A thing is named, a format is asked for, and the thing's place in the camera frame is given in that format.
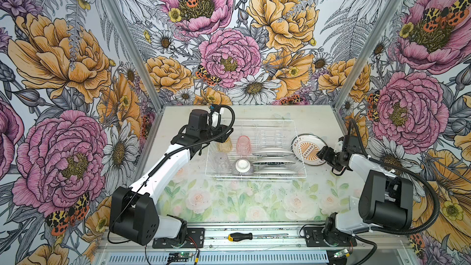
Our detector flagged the striped small bowl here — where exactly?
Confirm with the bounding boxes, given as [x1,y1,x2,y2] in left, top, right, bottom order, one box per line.
[233,159,255,176]

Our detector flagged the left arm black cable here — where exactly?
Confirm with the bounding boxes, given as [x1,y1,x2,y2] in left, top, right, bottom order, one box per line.
[108,104,236,244]

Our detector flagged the white wire dish rack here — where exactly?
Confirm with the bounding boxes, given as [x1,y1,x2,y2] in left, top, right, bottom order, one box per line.
[205,119,307,181]

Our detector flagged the black yellow screwdriver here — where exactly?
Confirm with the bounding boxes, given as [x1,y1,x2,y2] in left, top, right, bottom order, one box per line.
[228,233,288,242]

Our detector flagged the orange pattern plate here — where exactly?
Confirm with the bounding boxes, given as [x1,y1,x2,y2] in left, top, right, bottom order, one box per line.
[291,134,327,166]

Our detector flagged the pink glass cup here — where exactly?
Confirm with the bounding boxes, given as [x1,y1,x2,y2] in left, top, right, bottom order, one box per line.
[236,136,252,157]

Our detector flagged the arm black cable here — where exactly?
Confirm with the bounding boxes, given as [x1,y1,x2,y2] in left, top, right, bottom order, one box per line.
[347,118,441,236]
[108,104,236,244]

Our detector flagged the yellow glass cup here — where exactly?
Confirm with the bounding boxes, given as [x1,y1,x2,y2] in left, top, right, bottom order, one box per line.
[217,137,233,153]

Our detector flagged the white square dish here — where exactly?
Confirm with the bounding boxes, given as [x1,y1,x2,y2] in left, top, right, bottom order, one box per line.
[349,196,360,215]

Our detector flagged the green circuit board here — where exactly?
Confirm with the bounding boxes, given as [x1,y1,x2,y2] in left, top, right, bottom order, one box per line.
[167,252,197,265]

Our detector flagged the clear glass cup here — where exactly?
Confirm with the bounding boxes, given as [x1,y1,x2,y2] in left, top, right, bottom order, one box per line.
[213,152,231,174]

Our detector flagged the white green rim plate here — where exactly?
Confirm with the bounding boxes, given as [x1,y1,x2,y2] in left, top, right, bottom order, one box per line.
[252,147,294,157]

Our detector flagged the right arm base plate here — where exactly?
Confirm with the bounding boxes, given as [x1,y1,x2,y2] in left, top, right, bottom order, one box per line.
[303,226,358,247]

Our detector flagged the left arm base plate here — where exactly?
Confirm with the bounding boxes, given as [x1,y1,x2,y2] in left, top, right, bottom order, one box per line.
[152,228,205,249]

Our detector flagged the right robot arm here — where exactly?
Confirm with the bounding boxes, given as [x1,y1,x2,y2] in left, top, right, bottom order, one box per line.
[317,136,414,245]

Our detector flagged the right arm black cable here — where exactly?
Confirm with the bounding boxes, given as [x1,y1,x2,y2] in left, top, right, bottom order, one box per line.
[347,118,441,236]

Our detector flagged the white vented panel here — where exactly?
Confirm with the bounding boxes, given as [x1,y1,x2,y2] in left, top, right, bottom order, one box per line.
[102,250,329,265]

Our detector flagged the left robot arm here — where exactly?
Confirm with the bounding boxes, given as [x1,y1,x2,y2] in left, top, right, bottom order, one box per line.
[109,105,236,246]

